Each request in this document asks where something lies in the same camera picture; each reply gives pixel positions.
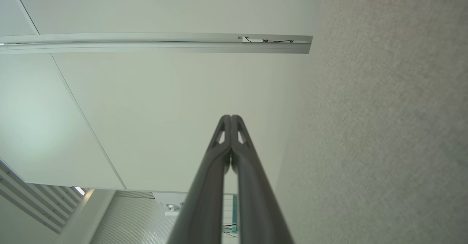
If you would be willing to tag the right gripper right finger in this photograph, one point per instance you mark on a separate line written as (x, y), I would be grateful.
(256, 200)

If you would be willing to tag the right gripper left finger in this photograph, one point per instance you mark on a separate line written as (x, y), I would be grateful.
(204, 200)

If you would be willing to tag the white ceiling spotlight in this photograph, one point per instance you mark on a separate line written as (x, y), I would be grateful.
(172, 205)

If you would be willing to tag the grey partition post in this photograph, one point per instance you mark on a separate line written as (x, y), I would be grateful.
(146, 43)

